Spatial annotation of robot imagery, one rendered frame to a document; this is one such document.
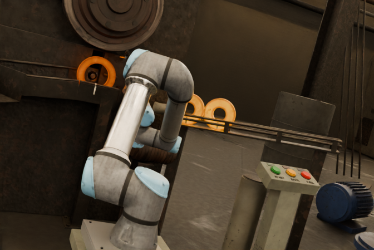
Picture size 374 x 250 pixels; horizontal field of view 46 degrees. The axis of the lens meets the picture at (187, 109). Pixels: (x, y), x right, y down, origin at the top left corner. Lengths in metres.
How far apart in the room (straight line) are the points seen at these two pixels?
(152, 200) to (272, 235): 0.65
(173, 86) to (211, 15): 7.55
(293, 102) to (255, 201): 2.65
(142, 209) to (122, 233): 0.09
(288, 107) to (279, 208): 2.75
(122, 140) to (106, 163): 0.10
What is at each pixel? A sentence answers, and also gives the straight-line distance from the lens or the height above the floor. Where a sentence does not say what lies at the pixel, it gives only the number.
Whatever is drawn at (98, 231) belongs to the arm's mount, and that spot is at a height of 0.34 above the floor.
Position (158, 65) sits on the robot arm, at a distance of 1.50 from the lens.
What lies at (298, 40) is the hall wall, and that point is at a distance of 10.13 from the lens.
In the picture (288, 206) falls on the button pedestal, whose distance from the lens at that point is 1.82.
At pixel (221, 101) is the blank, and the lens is 2.11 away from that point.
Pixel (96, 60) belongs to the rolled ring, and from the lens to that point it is 2.15.
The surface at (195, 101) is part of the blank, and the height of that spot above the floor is 0.75.
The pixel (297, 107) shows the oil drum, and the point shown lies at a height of 0.77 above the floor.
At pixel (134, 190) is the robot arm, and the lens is 1.34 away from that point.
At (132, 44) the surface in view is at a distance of 2.16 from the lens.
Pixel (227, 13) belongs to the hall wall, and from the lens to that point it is 9.20.
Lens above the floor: 0.92
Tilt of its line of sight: 6 degrees down
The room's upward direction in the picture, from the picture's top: 15 degrees clockwise
